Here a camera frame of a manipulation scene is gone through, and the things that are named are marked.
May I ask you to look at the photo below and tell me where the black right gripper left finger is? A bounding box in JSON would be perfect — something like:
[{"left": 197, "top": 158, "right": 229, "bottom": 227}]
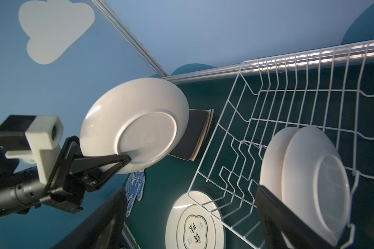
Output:
[{"left": 53, "top": 187, "right": 126, "bottom": 249}]

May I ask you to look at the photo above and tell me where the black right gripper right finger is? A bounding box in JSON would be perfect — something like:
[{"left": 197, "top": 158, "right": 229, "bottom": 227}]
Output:
[{"left": 255, "top": 185, "right": 333, "bottom": 249}]

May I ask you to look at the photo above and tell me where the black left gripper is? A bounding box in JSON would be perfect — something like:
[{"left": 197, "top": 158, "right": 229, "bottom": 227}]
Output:
[{"left": 39, "top": 136, "right": 132, "bottom": 214}]

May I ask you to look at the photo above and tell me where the white round plate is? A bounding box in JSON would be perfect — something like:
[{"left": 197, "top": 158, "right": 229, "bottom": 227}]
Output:
[
  {"left": 80, "top": 78, "right": 189, "bottom": 174},
  {"left": 260, "top": 127, "right": 299, "bottom": 200},
  {"left": 282, "top": 126, "right": 351, "bottom": 247},
  {"left": 165, "top": 191, "right": 226, "bottom": 249}
]

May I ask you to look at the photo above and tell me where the black square plate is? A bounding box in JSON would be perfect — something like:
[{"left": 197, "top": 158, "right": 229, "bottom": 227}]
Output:
[{"left": 168, "top": 109, "right": 215, "bottom": 161}]

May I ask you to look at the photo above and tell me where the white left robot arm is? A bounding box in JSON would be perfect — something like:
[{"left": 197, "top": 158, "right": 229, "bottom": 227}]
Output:
[{"left": 0, "top": 136, "right": 132, "bottom": 217}]

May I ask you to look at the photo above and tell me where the blue dotted work glove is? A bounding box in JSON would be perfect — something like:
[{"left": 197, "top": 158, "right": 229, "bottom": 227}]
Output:
[{"left": 125, "top": 170, "right": 145, "bottom": 217}]

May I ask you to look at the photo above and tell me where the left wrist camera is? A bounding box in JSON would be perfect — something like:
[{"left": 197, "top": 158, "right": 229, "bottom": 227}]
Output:
[{"left": 0, "top": 115, "right": 63, "bottom": 184}]

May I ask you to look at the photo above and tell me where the white wire dish rack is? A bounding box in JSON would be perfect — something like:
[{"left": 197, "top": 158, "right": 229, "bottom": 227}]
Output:
[{"left": 189, "top": 40, "right": 374, "bottom": 249}]

